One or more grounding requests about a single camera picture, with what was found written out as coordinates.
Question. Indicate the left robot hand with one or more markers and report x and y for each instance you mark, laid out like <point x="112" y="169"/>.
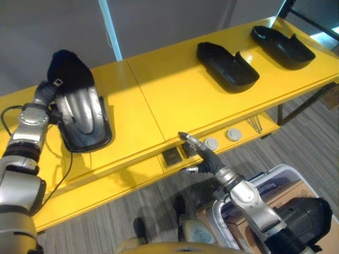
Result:
<point x="47" y="91"/>

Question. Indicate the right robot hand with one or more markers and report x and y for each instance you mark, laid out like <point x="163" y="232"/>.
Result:
<point x="209" y="158"/>

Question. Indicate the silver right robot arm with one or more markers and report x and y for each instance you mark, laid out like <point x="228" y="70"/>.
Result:
<point x="254" y="203"/>

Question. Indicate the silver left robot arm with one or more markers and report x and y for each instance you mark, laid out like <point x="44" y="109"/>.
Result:
<point x="18" y="185"/>

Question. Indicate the yellow shelf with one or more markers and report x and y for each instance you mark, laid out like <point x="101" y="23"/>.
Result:
<point x="169" y="92"/>

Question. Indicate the dark shelf leg brace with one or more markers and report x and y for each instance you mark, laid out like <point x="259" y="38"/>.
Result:
<point x="304" y="103"/>

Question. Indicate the grey round disc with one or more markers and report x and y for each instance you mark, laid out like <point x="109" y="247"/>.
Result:
<point x="234" y="134"/>
<point x="212" y="143"/>

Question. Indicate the dark square plate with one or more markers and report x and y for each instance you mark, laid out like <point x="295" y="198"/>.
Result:
<point x="188" y="150"/>
<point x="172" y="156"/>

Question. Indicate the dark robot foot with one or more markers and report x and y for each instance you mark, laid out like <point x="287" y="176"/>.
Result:
<point x="179" y="207"/>
<point x="140" y="229"/>

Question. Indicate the brown wooden crate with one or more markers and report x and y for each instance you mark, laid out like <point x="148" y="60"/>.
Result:
<point x="332" y="96"/>

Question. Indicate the light blue wall strip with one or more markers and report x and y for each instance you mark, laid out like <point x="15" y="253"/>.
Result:
<point x="112" y="31"/>

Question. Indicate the black metal frame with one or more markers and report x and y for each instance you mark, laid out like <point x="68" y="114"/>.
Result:
<point x="312" y="19"/>

